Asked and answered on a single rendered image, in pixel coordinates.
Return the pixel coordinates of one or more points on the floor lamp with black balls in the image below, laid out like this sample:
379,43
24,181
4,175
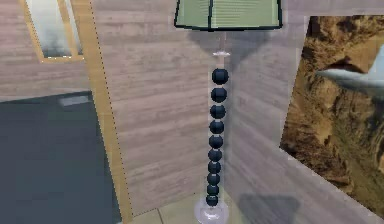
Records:
217,127

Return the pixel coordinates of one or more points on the brown landscape wall picture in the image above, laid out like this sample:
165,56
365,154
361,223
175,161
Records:
336,113

